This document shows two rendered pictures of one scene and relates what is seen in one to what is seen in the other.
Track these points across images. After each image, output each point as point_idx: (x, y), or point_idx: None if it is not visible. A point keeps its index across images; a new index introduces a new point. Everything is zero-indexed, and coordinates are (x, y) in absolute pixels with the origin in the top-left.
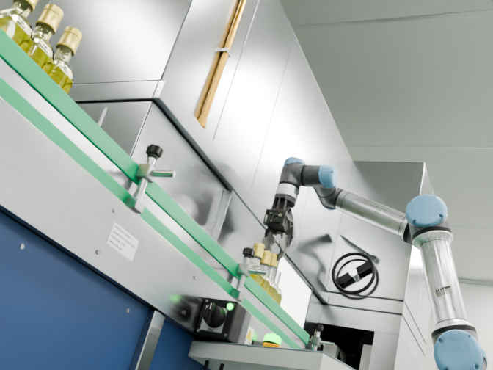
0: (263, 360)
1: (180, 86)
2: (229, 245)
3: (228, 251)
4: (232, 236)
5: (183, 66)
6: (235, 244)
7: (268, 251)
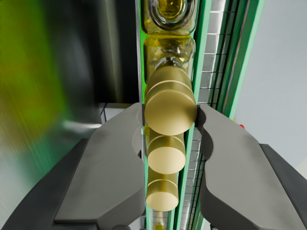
0: None
1: None
2: (41, 178)
3: (49, 160)
4: (13, 210)
5: None
6: (7, 168)
7: (178, 170)
